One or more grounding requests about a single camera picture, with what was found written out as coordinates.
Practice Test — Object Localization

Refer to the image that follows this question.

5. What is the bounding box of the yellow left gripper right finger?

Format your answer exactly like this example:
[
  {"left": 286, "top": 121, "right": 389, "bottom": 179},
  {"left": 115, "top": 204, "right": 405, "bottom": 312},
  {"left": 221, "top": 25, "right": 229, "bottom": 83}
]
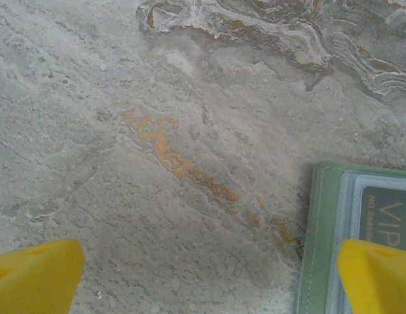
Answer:
[{"left": 336, "top": 238, "right": 406, "bottom": 314}]

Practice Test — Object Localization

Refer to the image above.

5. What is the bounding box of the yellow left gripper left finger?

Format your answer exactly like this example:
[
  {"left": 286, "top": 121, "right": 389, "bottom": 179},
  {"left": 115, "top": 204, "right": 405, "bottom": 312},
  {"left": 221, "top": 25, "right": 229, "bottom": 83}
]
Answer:
[{"left": 0, "top": 238, "right": 85, "bottom": 314}]

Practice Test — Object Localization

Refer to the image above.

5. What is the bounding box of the black VIP credit card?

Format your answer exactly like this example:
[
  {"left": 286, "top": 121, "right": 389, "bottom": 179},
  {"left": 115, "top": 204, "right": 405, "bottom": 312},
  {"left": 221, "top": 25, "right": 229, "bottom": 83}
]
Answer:
[{"left": 358, "top": 185, "right": 406, "bottom": 254}]

